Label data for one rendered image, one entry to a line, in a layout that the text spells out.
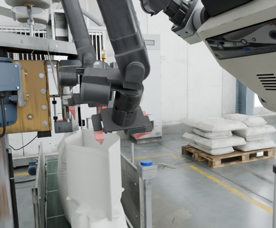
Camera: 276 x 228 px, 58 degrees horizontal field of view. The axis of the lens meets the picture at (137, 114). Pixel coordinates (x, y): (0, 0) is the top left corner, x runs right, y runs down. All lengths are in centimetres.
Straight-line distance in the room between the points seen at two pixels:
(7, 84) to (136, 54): 57
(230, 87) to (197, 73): 103
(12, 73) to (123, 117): 50
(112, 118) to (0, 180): 84
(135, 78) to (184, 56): 561
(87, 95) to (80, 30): 41
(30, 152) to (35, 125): 284
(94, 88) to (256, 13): 41
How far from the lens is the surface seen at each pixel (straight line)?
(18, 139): 399
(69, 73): 89
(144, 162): 120
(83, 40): 88
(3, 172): 131
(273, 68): 76
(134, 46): 45
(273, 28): 67
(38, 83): 117
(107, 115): 59
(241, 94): 692
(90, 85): 50
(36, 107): 118
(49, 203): 201
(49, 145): 400
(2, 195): 134
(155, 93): 503
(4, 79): 93
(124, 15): 44
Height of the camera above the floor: 123
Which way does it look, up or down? 7 degrees down
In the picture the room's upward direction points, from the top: 2 degrees counter-clockwise
